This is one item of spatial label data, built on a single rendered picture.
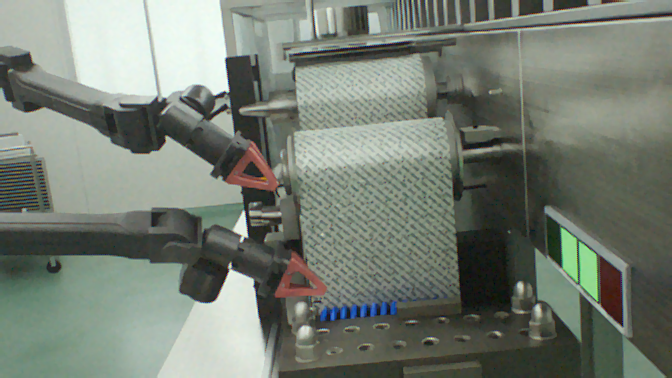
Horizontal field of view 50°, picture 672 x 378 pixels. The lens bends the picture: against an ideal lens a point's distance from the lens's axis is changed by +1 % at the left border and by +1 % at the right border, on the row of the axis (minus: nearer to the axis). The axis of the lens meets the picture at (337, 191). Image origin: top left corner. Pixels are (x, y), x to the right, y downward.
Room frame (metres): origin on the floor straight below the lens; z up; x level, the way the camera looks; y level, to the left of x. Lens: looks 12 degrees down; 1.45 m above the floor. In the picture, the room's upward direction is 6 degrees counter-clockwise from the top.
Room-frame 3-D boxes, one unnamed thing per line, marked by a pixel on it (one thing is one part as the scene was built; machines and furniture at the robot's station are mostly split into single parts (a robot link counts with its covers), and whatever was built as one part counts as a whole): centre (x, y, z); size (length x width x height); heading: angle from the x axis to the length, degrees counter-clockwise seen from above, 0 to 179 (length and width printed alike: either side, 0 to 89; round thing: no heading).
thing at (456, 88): (1.39, -0.23, 1.33); 0.07 x 0.07 x 0.07; 89
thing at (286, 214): (1.18, 0.10, 1.05); 0.06 x 0.05 x 0.31; 89
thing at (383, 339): (0.96, -0.10, 1.00); 0.40 x 0.16 x 0.06; 89
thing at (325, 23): (1.86, -0.05, 1.50); 0.14 x 0.14 x 0.06
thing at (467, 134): (1.14, -0.24, 1.28); 0.06 x 0.05 x 0.02; 89
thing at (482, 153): (1.14, -0.23, 1.25); 0.07 x 0.04 x 0.04; 89
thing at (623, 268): (0.75, -0.26, 1.18); 0.25 x 0.01 x 0.07; 179
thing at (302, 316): (1.01, 0.07, 1.05); 0.04 x 0.04 x 0.04
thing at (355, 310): (1.06, -0.06, 1.03); 0.21 x 0.04 x 0.03; 89
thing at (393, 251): (1.08, -0.06, 1.11); 0.23 x 0.01 x 0.18; 89
